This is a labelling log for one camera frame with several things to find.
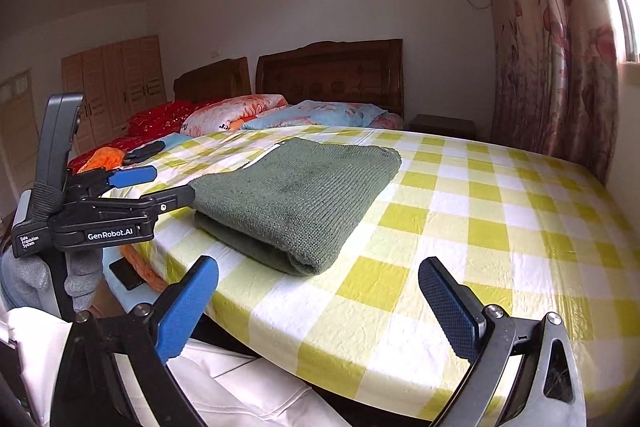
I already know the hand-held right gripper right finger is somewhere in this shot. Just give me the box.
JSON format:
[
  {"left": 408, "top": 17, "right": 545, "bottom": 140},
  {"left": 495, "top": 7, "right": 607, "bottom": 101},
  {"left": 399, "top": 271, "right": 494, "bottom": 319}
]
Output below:
[{"left": 417, "top": 257, "right": 586, "bottom": 427}]

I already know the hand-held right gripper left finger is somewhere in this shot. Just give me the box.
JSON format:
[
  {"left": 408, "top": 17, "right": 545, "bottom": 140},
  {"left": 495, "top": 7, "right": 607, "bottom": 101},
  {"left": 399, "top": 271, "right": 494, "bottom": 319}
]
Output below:
[{"left": 50, "top": 256, "right": 220, "bottom": 427}]

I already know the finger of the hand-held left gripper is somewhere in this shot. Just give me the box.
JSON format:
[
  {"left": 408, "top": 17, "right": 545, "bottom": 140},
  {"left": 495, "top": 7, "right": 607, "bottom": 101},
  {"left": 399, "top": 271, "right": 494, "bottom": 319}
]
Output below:
[
  {"left": 75, "top": 165, "right": 157, "bottom": 196},
  {"left": 95, "top": 184, "right": 197, "bottom": 214}
]

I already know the green knit sweater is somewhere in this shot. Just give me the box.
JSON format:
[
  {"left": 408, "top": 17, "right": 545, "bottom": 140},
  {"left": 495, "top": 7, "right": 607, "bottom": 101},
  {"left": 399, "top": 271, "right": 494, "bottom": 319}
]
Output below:
[{"left": 190, "top": 137, "right": 403, "bottom": 278}]

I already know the person's left hand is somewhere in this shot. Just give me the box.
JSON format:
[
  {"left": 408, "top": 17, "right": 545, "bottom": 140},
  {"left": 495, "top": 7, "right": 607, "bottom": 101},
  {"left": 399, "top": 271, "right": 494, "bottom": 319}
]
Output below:
[{"left": 0, "top": 249, "right": 105, "bottom": 315}]

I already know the black cloth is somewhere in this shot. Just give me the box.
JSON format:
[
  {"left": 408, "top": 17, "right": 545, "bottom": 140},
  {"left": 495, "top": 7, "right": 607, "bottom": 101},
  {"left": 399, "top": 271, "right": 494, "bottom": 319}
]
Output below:
[{"left": 122, "top": 140, "right": 164, "bottom": 166}]

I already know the orange cloth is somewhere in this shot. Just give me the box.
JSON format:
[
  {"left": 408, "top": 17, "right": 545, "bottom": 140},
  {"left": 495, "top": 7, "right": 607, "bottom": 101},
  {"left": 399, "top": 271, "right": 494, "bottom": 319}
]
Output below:
[{"left": 76, "top": 146, "right": 127, "bottom": 173}]

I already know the light blue sheet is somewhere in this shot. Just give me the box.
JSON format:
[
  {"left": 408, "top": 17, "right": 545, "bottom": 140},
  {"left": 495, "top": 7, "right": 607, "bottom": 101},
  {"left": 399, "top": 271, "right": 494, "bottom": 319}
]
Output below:
[{"left": 149, "top": 132, "right": 189, "bottom": 153}]

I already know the red quilt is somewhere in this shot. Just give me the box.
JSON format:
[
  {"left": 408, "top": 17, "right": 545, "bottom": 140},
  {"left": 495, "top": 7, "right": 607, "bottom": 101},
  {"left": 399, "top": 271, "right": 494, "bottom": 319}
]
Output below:
[{"left": 67, "top": 101, "right": 212, "bottom": 174}]

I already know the flat black device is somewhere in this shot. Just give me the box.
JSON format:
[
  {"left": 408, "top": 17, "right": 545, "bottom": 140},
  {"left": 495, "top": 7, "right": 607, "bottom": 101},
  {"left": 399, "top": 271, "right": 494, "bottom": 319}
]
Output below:
[{"left": 107, "top": 258, "right": 146, "bottom": 292}]

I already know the wooden door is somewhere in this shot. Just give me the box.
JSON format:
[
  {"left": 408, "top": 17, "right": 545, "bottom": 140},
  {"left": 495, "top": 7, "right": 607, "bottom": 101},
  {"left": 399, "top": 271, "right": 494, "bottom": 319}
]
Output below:
[{"left": 0, "top": 68, "right": 39, "bottom": 208}]

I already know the yellow checked bed sheet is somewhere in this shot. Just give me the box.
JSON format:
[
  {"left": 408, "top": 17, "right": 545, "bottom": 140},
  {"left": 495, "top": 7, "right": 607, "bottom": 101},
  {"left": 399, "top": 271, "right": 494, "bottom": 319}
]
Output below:
[{"left": 100, "top": 126, "right": 640, "bottom": 423}]

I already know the light wooden wardrobe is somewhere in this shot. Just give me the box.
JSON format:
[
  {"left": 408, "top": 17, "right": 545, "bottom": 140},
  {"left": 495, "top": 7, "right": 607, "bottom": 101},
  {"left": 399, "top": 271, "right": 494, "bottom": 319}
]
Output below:
[{"left": 61, "top": 35, "right": 167, "bottom": 148}]

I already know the pink floral quilt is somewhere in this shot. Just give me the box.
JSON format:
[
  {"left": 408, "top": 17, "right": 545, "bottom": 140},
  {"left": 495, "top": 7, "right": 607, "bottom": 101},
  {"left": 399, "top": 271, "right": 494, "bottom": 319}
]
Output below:
[{"left": 181, "top": 94, "right": 290, "bottom": 138}]

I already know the narrow wooden headboard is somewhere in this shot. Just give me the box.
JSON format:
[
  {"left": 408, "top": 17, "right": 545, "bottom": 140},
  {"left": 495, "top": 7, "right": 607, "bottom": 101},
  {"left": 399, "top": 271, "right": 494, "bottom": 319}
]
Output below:
[{"left": 173, "top": 57, "right": 251, "bottom": 106}]

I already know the dark wooden nightstand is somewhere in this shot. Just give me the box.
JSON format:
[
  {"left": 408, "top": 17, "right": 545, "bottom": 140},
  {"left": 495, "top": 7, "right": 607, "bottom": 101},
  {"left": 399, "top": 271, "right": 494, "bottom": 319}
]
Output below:
[{"left": 408, "top": 114, "right": 477, "bottom": 140}]

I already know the blue floral quilt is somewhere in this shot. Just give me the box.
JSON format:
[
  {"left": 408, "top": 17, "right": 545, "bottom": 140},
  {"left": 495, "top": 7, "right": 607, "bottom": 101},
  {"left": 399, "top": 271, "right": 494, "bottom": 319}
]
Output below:
[{"left": 240, "top": 100, "right": 390, "bottom": 130}]

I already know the wide wooden headboard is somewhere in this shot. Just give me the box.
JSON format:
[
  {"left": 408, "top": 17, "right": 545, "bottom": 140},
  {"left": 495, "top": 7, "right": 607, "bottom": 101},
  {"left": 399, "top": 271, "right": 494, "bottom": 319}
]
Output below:
[{"left": 255, "top": 39, "right": 404, "bottom": 118}]

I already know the pink floral curtain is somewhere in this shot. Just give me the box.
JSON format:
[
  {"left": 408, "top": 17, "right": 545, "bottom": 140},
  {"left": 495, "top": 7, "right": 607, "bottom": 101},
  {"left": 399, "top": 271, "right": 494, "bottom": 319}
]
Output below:
[{"left": 466, "top": 0, "right": 627, "bottom": 186}]

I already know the orange strap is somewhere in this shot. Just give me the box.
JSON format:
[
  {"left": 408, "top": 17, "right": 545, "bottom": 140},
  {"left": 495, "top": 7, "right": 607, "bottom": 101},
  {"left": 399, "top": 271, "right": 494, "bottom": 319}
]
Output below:
[{"left": 122, "top": 246, "right": 169, "bottom": 294}]

